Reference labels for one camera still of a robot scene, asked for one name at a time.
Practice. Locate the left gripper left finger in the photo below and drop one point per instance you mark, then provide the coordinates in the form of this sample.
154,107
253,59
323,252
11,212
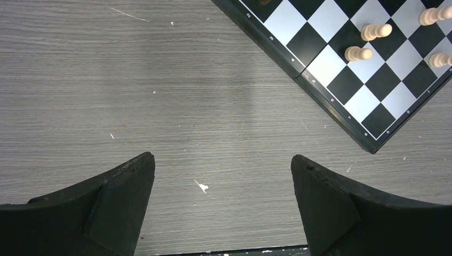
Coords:
102,215

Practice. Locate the light chess piece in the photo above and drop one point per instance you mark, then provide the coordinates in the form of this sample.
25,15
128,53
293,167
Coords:
432,15
440,59
355,53
373,31

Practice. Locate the black white chess board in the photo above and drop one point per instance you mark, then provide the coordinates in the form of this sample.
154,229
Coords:
371,99

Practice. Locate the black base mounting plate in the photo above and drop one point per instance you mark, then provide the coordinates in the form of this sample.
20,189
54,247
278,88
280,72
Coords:
296,250

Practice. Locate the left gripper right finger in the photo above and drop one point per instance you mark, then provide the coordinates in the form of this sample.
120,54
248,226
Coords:
341,216

